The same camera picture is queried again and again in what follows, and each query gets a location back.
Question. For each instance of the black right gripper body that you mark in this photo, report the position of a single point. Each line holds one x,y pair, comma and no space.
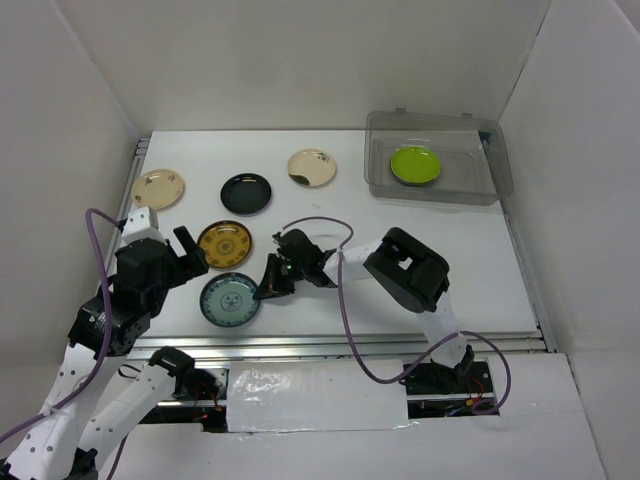
299,269

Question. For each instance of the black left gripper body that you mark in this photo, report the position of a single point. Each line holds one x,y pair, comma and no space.
179,271

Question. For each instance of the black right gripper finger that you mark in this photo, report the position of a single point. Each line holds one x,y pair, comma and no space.
278,279
320,279

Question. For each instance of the blue floral plate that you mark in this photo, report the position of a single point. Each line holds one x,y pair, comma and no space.
227,300

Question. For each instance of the lime green plate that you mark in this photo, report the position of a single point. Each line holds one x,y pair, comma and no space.
415,166

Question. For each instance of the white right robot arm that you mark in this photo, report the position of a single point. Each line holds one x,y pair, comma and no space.
411,273

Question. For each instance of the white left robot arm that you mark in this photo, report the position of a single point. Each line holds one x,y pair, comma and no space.
69,438

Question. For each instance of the clear plastic bin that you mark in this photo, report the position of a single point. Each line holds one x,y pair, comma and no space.
474,159

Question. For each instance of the yellow patterned plate brown rim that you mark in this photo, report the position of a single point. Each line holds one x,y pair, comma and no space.
226,244

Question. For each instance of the cream plate with brown motifs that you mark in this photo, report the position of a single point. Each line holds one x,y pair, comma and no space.
158,189

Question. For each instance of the black glossy plate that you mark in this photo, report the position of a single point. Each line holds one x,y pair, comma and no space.
246,194

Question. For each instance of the cream plate with black patch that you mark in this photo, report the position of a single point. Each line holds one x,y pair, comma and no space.
312,168

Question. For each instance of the white foil-covered panel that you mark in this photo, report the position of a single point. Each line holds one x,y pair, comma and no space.
303,396

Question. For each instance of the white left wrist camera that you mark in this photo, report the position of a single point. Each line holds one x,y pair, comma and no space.
141,223

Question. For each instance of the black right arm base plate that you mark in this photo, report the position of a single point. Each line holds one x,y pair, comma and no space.
428,379

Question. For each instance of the aluminium front rail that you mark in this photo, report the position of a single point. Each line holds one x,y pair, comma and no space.
272,348

